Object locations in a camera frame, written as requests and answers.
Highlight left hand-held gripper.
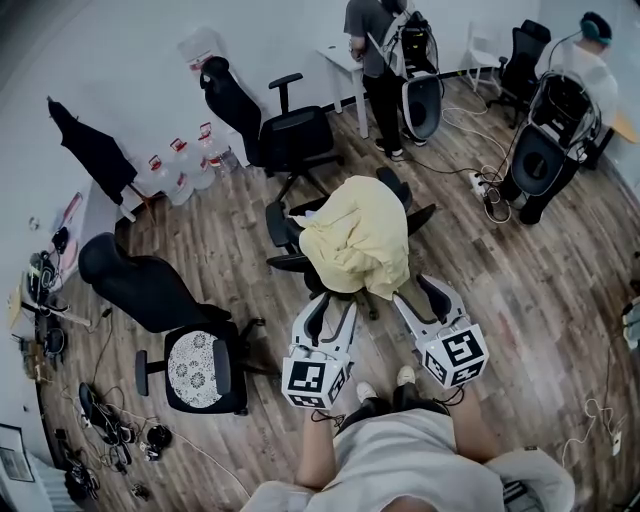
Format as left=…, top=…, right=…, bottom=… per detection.
left=280, top=291, right=359, bottom=412

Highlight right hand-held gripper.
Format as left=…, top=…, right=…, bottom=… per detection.
left=391, top=272, right=490, bottom=391

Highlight yellow checked clothes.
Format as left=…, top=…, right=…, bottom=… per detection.
left=298, top=174, right=412, bottom=301

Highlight black mesh office chair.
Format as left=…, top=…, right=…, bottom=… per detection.
left=264, top=166, right=437, bottom=321

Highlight person's right forearm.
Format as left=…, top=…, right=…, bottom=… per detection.
left=447, top=387, right=501, bottom=464

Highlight person's left forearm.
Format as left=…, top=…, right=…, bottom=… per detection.
left=294, top=407, right=337, bottom=491

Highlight black chair with patterned cushion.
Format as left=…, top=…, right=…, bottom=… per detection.
left=78, top=232, right=266, bottom=417

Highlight black office chair with headrest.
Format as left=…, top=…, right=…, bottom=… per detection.
left=199, top=55, right=346, bottom=201

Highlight white folding chair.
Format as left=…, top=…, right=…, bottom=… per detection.
left=459, top=20, right=504, bottom=94

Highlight person's black trousers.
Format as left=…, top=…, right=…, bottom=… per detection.
left=337, top=382, right=451, bottom=434

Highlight white patterned seat cushion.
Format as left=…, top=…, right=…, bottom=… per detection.
left=167, top=330, right=219, bottom=400

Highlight person's white shirt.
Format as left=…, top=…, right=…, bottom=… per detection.
left=244, top=409, right=576, bottom=512

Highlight round black device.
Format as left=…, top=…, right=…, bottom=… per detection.
left=145, top=424, right=174, bottom=449

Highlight wooden coat rack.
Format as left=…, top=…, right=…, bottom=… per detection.
left=117, top=182, right=161, bottom=226

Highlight white desk with panel side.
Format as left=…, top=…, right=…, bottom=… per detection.
left=52, top=179, right=126, bottom=281

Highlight white desk with thin legs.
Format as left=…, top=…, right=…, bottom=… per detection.
left=316, top=44, right=371, bottom=140

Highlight pink pad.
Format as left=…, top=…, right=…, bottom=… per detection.
left=52, top=237, right=81, bottom=276

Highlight round wooden table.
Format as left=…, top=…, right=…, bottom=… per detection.
left=594, top=112, right=640, bottom=171

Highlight black and green device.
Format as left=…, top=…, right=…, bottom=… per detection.
left=27, top=252, right=59, bottom=306

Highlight black coat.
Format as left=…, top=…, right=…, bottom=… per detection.
left=46, top=97, right=139, bottom=206

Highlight small wooden side table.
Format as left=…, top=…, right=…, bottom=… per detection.
left=5, top=272, right=94, bottom=329

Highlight white radiator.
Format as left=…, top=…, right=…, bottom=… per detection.
left=24, top=462, right=71, bottom=512

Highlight black framed picture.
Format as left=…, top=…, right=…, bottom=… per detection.
left=0, top=423, right=36, bottom=484

